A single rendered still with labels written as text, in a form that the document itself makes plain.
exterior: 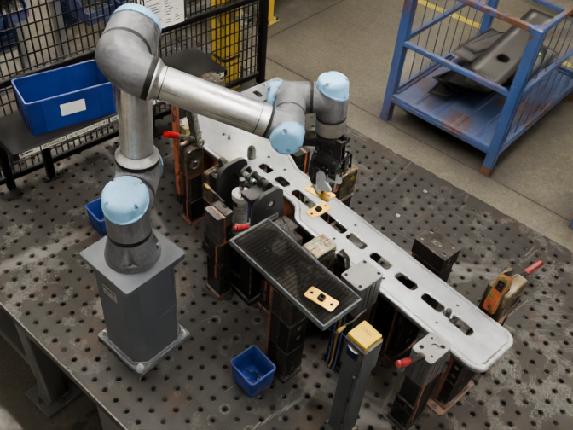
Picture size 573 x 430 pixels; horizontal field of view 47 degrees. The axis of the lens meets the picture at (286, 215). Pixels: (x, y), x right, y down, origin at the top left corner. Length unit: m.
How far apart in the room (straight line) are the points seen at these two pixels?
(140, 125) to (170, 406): 0.84
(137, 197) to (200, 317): 0.65
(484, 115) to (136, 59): 3.09
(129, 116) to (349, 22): 3.81
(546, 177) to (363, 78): 1.40
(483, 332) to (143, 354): 0.99
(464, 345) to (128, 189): 0.98
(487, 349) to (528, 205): 2.15
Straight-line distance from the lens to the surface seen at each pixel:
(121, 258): 1.78
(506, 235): 2.66
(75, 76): 2.53
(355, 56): 4.89
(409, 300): 1.93
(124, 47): 1.45
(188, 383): 2.06
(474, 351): 1.88
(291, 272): 1.72
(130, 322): 1.92
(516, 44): 4.35
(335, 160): 1.67
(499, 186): 4.01
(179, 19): 2.74
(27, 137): 2.41
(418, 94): 4.30
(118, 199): 1.68
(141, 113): 1.65
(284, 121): 1.46
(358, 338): 1.62
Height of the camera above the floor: 2.46
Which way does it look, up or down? 44 degrees down
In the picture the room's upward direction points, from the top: 6 degrees clockwise
